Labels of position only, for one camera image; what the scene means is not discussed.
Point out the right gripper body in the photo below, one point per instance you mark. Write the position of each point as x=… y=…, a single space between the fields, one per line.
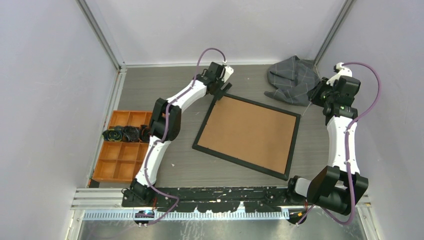
x=324 y=93

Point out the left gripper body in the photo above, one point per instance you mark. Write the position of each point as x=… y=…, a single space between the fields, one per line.
x=219 y=82

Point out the black picture frame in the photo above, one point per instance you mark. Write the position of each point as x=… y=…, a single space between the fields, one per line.
x=250 y=134

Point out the yellow handled screwdriver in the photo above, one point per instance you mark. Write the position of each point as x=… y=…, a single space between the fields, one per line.
x=306 y=109

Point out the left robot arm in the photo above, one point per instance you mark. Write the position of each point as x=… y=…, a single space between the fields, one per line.
x=165 y=124

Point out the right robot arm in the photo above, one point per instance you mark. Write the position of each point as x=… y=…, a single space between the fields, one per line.
x=339 y=186

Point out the grey checked cloth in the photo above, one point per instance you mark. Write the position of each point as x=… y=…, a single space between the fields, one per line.
x=292 y=78

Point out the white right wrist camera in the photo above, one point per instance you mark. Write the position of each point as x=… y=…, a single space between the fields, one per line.
x=340 y=70

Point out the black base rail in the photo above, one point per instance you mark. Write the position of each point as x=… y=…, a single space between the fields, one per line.
x=256 y=199

